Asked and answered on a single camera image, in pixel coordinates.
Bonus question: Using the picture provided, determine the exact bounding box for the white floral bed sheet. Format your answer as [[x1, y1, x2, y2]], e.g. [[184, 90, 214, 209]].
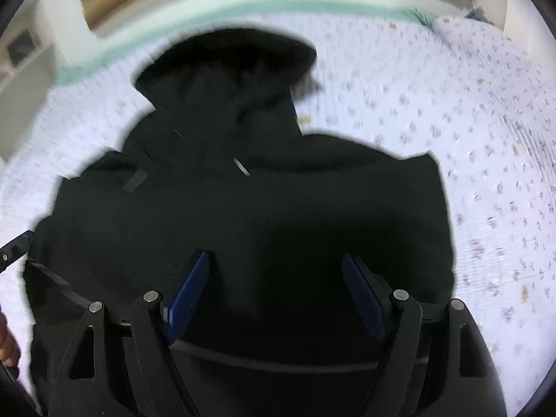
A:
[[0, 12, 556, 417]]

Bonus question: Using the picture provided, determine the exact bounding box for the white cabinet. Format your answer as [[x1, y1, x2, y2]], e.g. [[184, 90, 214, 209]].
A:
[[0, 0, 66, 161]]

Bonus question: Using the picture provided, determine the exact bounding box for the floral pillow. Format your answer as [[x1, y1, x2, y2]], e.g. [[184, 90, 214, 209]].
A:
[[434, 15, 548, 92]]

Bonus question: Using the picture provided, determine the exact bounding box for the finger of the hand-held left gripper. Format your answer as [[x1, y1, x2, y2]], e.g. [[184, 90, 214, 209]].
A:
[[0, 229, 34, 273]]

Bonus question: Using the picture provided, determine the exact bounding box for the person's left hand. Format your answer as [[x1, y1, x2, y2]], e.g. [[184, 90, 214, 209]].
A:
[[0, 313, 22, 368]]

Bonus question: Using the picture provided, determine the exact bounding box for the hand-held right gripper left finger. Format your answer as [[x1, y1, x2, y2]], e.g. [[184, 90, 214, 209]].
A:
[[47, 250, 212, 417]]

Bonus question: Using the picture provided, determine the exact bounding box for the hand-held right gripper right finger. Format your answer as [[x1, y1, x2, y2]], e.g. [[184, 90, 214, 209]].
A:
[[341, 252, 508, 417]]

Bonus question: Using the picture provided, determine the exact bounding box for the black hoodie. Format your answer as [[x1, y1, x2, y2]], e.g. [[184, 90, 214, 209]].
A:
[[24, 28, 457, 417]]

